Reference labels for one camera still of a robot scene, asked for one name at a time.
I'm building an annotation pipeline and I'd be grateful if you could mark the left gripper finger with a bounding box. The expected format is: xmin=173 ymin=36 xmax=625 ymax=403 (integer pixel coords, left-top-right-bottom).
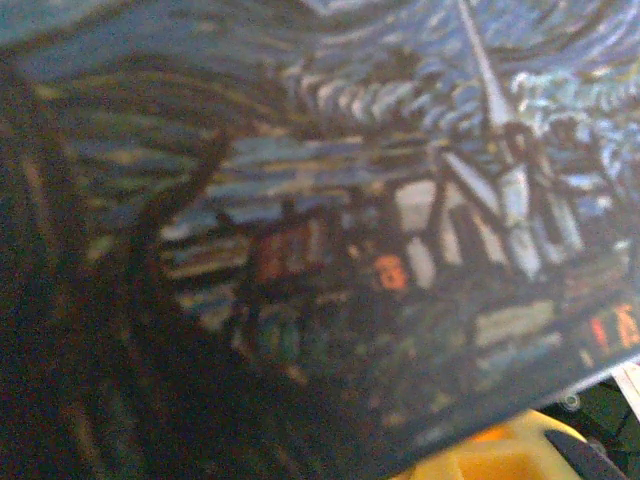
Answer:
xmin=389 ymin=408 xmax=632 ymax=480

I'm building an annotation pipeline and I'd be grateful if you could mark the starry night painted tin box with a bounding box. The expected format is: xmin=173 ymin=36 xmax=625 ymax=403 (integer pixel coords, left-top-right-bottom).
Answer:
xmin=0 ymin=0 xmax=640 ymax=480

